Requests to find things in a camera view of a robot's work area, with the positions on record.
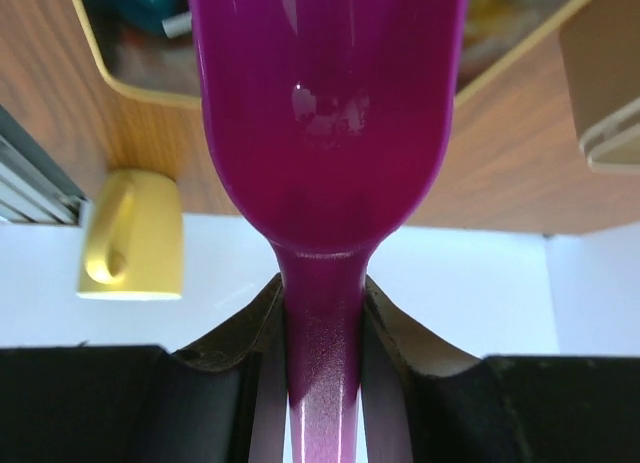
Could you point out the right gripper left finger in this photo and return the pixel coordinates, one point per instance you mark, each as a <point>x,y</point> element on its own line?
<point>222,398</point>

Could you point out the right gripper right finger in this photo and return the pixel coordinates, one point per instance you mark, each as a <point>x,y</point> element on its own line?
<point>425,400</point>

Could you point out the purple plastic scoop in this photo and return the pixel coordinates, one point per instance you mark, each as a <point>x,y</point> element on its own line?
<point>327,122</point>

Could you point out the gold tin of star candies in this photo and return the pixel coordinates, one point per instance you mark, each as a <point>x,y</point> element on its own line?
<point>600,50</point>

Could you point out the tin of gummy candies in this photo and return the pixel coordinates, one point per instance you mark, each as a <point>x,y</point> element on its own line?
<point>498,32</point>

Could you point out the yellow mug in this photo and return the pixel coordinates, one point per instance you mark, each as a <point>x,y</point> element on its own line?
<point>134,243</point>

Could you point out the tin of lollipops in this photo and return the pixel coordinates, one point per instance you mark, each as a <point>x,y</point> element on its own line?
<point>143,49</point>

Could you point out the aluminium frame rail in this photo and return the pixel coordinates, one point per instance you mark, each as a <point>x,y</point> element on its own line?
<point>34,189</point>

